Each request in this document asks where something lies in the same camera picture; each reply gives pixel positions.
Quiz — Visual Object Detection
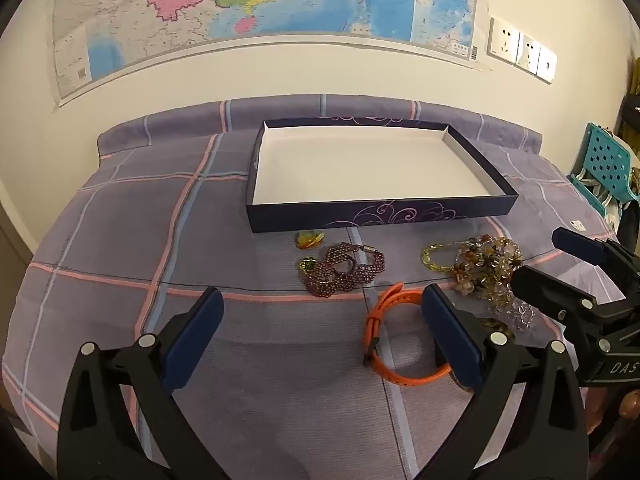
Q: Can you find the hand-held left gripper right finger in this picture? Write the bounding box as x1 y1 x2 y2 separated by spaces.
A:
415 283 590 480

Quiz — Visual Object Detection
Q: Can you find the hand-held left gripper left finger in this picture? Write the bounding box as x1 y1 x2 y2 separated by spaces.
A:
56 286 236 480

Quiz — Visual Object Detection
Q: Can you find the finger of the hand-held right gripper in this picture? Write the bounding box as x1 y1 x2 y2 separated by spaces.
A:
509 264 613 358
552 227 640 297

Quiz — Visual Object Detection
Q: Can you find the clear crystal bracelet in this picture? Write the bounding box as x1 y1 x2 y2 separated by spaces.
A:
500 295 536 331

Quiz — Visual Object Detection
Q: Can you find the gold band bracelet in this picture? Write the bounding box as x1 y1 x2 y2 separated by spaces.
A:
477 316 518 343

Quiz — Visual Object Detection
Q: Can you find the orange watch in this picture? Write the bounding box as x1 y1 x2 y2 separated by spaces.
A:
363 282 453 388

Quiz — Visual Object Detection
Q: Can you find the yellow chain bracelet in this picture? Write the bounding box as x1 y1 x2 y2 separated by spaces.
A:
421 241 471 273

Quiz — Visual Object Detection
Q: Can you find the dark purple shallow box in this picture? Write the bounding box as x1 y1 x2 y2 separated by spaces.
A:
245 116 519 234

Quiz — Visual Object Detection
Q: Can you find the person's right hand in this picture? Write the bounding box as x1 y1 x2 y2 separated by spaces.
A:
584 387 640 436

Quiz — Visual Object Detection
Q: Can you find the teal perforated plastic chair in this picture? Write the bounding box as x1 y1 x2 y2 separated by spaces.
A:
570 122 640 221

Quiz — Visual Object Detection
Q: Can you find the yellow orange brooch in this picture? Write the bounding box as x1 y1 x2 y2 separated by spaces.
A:
295 230 326 251

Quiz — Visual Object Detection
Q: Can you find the grey brown door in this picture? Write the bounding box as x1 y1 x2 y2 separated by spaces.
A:
0 180 38 286

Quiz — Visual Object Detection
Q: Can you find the mixed stone bead necklace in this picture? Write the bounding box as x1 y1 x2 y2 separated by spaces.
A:
452 234 523 306

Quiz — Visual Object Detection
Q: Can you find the dark red beaded bracelet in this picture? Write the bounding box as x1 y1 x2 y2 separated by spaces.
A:
300 242 387 297

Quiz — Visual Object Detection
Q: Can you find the white wall switch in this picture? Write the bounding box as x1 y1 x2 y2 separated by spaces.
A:
537 46 558 84

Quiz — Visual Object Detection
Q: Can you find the white wall socket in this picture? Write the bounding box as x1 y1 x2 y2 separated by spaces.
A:
488 16 521 64
516 32 542 75

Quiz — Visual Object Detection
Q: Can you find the colourful wall map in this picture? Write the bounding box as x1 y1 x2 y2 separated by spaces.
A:
52 0 478 107

